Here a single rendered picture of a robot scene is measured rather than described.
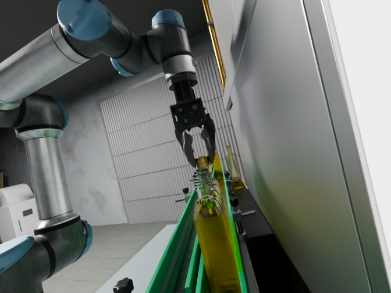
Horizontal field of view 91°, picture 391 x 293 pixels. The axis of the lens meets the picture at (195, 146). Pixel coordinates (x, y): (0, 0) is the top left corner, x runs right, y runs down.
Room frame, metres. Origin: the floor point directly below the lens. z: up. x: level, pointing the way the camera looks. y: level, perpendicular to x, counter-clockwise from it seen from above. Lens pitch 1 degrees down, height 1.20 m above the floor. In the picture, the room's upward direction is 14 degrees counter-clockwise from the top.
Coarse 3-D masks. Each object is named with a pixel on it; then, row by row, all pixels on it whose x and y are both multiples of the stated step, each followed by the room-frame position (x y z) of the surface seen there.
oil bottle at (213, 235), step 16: (208, 208) 0.34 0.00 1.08; (208, 224) 0.34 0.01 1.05; (224, 224) 0.34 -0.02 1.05; (208, 240) 0.34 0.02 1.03; (224, 240) 0.34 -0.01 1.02; (208, 256) 0.34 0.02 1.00; (224, 256) 0.34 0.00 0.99; (208, 272) 0.34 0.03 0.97; (224, 272) 0.34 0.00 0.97; (224, 288) 0.34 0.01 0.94; (240, 288) 0.34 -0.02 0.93
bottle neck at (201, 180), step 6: (198, 174) 0.36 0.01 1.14; (204, 174) 0.36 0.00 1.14; (198, 180) 0.35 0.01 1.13; (204, 180) 0.35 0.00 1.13; (198, 186) 0.35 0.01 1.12; (204, 186) 0.35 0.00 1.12; (210, 186) 0.36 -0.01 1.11; (198, 192) 0.36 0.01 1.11; (204, 192) 0.35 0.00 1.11; (210, 192) 0.36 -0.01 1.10; (198, 198) 0.36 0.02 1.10; (204, 198) 0.35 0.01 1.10
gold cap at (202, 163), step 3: (204, 156) 0.47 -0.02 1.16; (207, 156) 0.47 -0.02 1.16; (195, 159) 0.48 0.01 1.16; (198, 159) 0.47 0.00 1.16; (201, 159) 0.47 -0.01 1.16; (204, 159) 0.47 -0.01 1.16; (207, 159) 0.47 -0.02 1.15; (198, 162) 0.47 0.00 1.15; (201, 162) 0.47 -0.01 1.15; (204, 162) 0.47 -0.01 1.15; (207, 162) 0.47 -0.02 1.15; (198, 165) 0.47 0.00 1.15; (201, 165) 0.47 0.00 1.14; (204, 165) 0.47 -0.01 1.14; (207, 165) 0.47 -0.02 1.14; (210, 165) 0.48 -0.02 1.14; (198, 168) 0.47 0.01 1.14; (210, 168) 0.47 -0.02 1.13; (210, 171) 0.47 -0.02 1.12
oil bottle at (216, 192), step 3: (213, 189) 0.42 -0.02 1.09; (216, 189) 0.43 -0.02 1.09; (213, 192) 0.41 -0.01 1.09; (216, 192) 0.41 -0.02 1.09; (219, 192) 0.42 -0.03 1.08; (213, 195) 0.40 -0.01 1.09; (216, 195) 0.40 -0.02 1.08; (219, 195) 0.40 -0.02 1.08; (219, 198) 0.40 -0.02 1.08; (222, 198) 0.43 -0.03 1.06; (222, 201) 0.40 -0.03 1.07; (225, 210) 0.43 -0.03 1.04; (225, 213) 0.40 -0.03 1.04; (228, 222) 0.43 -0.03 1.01; (228, 225) 0.40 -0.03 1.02; (231, 234) 0.43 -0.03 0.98; (231, 237) 0.40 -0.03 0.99; (234, 249) 0.42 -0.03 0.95; (234, 252) 0.40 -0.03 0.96
